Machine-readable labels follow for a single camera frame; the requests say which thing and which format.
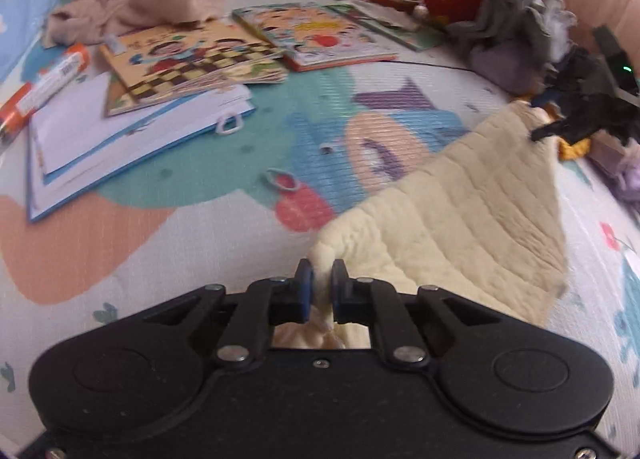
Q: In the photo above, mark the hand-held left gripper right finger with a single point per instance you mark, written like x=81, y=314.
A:
x=337, y=290

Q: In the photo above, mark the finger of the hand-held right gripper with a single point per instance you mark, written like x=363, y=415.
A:
x=565, y=124

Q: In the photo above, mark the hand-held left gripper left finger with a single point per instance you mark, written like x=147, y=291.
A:
x=304, y=290

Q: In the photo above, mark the cream quilted cloth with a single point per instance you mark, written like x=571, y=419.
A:
x=450, y=219

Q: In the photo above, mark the grey clothes pile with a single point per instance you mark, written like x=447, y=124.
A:
x=505, y=34

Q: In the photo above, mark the yellow knitted item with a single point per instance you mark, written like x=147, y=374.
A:
x=575, y=149

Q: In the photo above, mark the purple cloth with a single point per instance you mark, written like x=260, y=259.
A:
x=622, y=171

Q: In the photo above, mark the printed play mat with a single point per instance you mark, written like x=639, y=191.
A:
x=210, y=259

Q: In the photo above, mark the green edged picture book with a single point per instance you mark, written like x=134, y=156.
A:
x=405, y=31

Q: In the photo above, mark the white blue edged book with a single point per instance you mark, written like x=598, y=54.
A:
x=100, y=139

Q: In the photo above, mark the checkered picture book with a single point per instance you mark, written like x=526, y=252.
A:
x=190, y=61

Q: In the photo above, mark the colourful cartoon picture book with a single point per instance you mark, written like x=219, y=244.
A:
x=310, y=34

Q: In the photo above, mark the orange white tube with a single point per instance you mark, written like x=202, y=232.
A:
x=45, y=84

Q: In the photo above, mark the blue printed panel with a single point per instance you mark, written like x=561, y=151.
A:
x=35, y=4

